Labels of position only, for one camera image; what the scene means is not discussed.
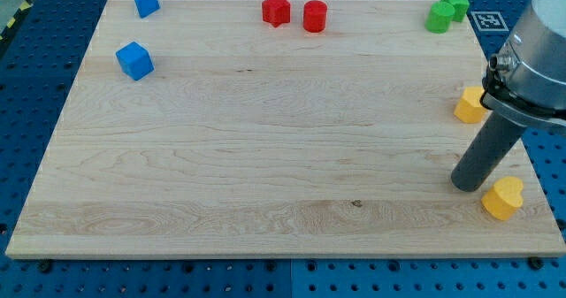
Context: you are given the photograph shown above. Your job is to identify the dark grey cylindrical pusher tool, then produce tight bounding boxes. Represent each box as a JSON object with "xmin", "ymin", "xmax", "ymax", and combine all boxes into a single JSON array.
[{"xmin": 451, "ymin": 112, "xmax": 525, "ymax": 192}]

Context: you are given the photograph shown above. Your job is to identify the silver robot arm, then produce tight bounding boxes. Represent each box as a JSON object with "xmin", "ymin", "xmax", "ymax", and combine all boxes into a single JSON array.
[{"xmin": 451, "ymin": 0, "xmax": 565, "ymax": 192}]

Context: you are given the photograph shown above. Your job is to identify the yellow hexagon block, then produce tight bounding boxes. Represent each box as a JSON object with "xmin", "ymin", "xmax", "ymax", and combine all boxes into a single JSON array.
[{"xmin": 454, "ymin": 87, "xmax": 487, "ymax": 124}]

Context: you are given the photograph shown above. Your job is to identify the yellow heart block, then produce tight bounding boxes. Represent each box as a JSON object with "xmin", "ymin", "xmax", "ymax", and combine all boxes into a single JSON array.
[{"xmin": 481, "ymin": 176, "xmax": 524, "ymax": 221}]

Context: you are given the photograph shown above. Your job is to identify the white fiducial marker tag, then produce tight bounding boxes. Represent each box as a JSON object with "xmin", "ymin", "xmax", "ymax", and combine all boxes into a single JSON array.
[{"xmin": 470, "ymin": 11, "xmax": 509, "ymax": 32}]

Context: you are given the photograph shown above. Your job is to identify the green cylinder block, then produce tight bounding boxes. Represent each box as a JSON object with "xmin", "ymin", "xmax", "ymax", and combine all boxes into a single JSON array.
[{"xmin": 424, "ymin": 1, "xmax": 455, "ymax": 34}]

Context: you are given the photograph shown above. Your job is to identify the green star block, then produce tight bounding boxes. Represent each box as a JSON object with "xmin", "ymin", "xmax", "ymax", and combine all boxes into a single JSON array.
[{"xmin": 441, "ymin": 0, "xmax": 470, "ymax": 22}]

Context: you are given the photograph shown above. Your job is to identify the light wooden board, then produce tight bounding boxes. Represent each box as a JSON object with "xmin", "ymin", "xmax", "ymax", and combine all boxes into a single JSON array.
[{"xmin": 6, "ymin": 0, "xmax": 565, "ymax": 260}]

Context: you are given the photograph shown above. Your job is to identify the red cylinder block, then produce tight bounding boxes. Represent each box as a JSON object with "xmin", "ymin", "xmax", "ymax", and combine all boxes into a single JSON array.
[{"xmin": 302, "ymin": 0, "xmax": 327, "ymax": 33}]

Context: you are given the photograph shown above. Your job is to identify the red star block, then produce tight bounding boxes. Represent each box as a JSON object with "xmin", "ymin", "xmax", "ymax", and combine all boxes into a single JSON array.
[{"xmin": 262, "ymin": 0, "xmax": 291, "ymax": 27}]

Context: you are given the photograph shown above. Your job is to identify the blue cube block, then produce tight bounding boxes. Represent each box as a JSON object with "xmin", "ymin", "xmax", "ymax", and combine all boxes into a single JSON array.
[{"xmin": 115, "ymin": 42, "xmax": 154, "ymax": 80}]

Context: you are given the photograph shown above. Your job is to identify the blue triangle block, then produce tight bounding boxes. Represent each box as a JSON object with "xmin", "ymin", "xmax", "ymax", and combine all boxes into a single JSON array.
[{"xmin": 134, "ymin": 0, "xmax": 160, "ymax": 18}]

